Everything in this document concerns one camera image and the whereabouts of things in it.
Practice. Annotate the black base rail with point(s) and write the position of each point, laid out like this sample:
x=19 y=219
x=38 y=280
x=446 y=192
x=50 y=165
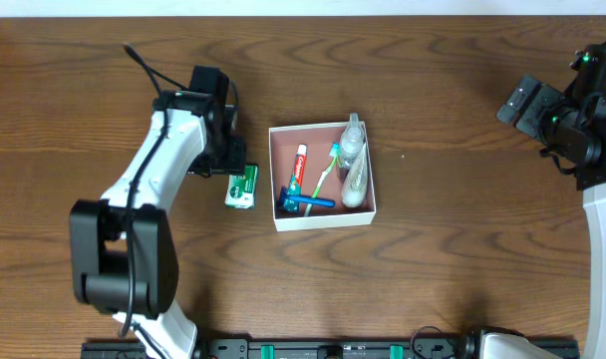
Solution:
x=424 y=347

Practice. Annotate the clear pump soap bottle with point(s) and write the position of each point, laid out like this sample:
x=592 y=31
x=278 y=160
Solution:
x=351 y=142

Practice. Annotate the green white toothbrush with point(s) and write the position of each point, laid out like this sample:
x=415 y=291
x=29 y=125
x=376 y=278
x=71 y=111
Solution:
x=333 y=154

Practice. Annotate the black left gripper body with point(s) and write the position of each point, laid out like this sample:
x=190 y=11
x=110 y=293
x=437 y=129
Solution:
x=230 y=163

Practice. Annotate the green white soap packet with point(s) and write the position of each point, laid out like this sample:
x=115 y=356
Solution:
x=241 y=189

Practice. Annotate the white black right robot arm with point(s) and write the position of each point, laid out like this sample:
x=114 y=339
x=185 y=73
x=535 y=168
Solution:
x=573 y=128

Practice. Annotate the blue disposable razor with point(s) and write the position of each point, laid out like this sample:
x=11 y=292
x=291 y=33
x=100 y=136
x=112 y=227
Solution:
x=303 y=200

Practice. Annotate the red green toothpaste tube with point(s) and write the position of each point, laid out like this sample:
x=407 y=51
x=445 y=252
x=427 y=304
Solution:
x=295 y=183

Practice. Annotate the white patterned lotion tube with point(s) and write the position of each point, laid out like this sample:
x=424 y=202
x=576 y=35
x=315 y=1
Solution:
x=355 y=184

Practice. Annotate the white cardboard box pink interior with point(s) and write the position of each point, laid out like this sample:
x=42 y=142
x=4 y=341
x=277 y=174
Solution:
x=318 y=138

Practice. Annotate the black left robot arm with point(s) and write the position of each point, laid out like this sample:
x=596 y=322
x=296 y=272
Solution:
x=123 y=258

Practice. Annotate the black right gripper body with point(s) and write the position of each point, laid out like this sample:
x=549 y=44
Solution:
x=533 y=107

